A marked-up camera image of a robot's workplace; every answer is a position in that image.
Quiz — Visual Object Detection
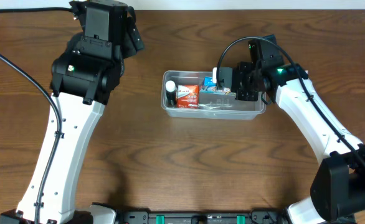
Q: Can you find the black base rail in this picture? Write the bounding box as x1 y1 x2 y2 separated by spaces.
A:
115 210 290 224

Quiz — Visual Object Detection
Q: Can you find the blue KoolFever box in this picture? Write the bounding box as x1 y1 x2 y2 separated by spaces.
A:
199 77 235 95

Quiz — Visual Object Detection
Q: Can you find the black bottle with white cap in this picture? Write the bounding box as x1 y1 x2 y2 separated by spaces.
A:
165 80 178 107

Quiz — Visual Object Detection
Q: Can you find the clear plastic container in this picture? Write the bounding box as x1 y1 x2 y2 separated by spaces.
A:
161 70 266 120

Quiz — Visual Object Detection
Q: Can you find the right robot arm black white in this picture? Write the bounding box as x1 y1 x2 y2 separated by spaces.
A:
232 35 365 223

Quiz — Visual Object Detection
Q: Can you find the red orange medicine box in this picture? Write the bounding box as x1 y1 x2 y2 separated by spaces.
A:
177 85 199 109

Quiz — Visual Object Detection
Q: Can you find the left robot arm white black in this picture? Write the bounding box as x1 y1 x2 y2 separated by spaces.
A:
0 0 144 223

